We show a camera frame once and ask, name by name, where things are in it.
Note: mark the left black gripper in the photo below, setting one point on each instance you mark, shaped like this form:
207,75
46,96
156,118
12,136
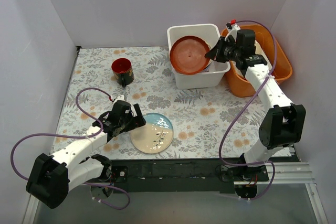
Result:
137,117

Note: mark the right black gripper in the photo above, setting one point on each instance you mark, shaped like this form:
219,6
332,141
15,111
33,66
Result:
220,51

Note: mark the cream plate with blue rim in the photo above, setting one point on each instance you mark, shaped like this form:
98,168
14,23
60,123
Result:
155,136

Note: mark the red brown bowl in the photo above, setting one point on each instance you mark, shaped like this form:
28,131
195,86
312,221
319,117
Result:
187,55

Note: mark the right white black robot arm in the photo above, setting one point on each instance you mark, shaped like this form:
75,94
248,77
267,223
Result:
284,120

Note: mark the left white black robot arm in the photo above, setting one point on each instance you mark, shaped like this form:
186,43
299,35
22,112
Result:
54,176

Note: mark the white plastic bin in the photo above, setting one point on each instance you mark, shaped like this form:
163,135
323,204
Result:
210,34

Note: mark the orange plastic bin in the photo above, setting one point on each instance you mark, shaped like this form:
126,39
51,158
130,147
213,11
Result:
238,85

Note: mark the rectangular cream dish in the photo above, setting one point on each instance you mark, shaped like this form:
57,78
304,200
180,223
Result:
259,50

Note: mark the red black lacquer cup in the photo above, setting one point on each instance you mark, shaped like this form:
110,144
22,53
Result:
122,71

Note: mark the floral patterned mat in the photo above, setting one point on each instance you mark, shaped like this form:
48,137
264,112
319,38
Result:
206,122

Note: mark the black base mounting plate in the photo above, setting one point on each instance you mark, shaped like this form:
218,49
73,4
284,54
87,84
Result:
182,176

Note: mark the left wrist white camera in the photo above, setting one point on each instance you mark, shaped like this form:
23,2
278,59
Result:
118,98

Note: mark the wrist white camera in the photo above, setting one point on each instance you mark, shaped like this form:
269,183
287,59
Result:
118,98
232,29

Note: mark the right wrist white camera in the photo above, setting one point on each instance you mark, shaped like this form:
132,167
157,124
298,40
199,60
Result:
232,29

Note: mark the aluminium rail frame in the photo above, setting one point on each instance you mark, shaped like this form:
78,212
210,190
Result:
292,198

